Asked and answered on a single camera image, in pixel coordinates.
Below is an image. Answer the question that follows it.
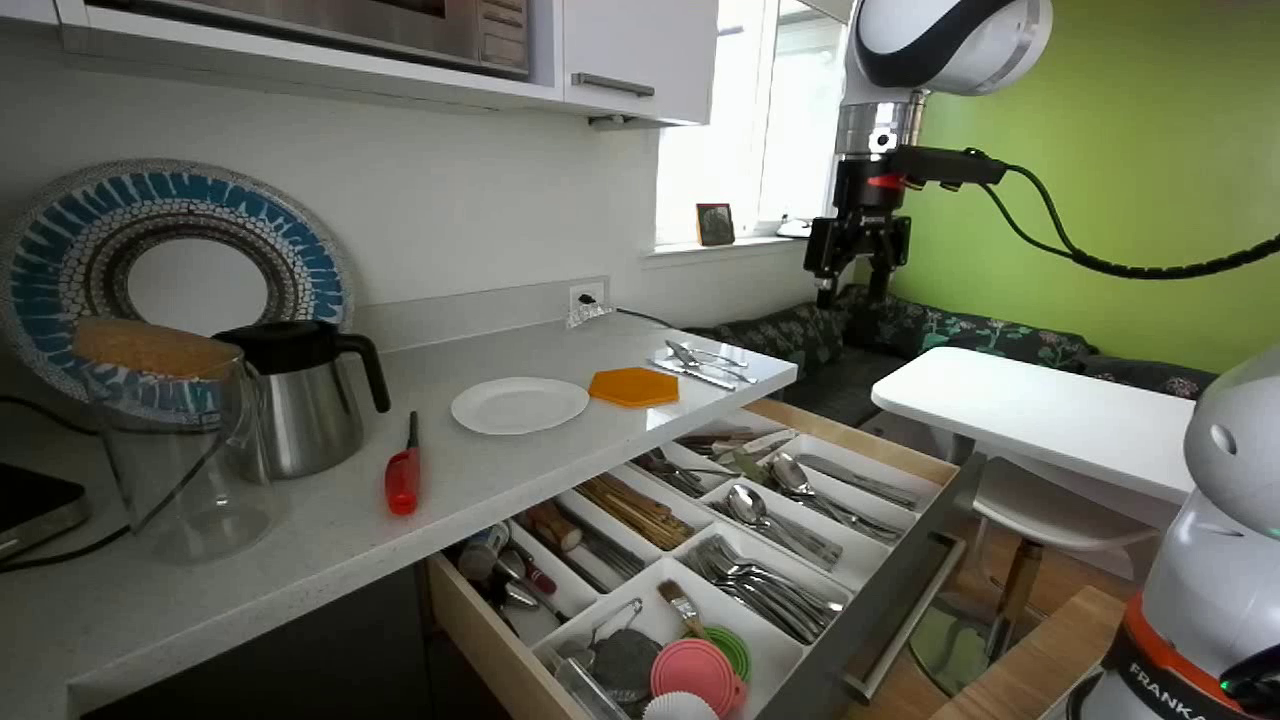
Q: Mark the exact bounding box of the silver spoon on counter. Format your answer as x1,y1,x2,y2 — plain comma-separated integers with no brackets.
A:
665,343,730,387
665,339,754,381

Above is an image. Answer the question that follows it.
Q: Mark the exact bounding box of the white wall power outlet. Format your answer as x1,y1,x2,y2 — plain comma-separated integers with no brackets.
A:
563,281,610,326

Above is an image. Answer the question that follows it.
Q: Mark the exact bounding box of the open wooden cutlery drawer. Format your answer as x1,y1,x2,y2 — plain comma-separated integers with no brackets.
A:
426,394,993,720

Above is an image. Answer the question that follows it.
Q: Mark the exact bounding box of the built-in microwave oven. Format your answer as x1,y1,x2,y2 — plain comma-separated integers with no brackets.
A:
105,0,534,74

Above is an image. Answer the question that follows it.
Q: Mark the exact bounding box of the orange silicone mat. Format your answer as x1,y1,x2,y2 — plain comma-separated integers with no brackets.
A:
588,368,679,407

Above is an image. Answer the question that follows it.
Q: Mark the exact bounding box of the white upper cabinet door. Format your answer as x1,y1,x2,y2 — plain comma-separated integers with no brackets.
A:
554,0,722,123

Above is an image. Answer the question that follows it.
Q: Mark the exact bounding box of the small dark picture frame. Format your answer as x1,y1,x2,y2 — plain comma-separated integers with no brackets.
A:
696,205,737,244

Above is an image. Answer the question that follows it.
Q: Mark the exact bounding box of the red handled paring knife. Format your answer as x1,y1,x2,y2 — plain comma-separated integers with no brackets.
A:
385,417,419,514

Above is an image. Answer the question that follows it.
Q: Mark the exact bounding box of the white side table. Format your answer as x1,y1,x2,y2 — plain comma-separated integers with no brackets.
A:
874,347,1191,503

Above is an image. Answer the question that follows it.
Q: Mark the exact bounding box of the steel coffee carafe black handle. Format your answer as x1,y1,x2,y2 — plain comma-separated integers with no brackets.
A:
225,321,392,480

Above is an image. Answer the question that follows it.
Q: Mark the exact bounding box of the small white plate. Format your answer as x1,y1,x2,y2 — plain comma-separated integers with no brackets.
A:
453,374,588,436

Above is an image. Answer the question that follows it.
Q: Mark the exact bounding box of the white round lid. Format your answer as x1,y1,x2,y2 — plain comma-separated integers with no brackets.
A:
640,692,722,720

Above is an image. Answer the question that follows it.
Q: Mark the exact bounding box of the silver table knife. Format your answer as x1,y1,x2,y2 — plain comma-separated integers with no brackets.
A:
648,352,743,392

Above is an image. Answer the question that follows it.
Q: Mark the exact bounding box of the black power cord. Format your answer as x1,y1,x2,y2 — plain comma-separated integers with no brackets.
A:
580,300,723,335

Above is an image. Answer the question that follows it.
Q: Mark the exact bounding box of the white cutlery tray insert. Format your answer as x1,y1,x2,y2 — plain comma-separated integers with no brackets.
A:
453,417,926,720

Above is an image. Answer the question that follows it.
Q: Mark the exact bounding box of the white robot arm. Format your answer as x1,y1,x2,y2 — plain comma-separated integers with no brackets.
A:
804,0,1052,309

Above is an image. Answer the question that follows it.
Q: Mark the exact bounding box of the clear glass jar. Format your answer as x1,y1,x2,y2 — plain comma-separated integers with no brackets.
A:
74,314,276,565

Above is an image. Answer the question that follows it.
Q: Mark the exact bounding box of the green round scrubber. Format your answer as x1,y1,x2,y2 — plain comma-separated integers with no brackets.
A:
705,623,754,684

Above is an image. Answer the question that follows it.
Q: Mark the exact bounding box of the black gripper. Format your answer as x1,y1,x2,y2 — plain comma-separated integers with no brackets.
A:
804,155,909,309

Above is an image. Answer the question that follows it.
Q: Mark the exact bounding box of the blue patterned decorative plate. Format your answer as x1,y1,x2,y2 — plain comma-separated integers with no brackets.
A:
0,160,355,398

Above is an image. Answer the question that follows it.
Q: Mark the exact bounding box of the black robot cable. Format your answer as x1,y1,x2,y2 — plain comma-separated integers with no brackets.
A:
887,144,1280,285

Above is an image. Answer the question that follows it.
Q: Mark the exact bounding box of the dark tablet on counter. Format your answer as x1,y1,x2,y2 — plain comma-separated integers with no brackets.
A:
0,465,90,558

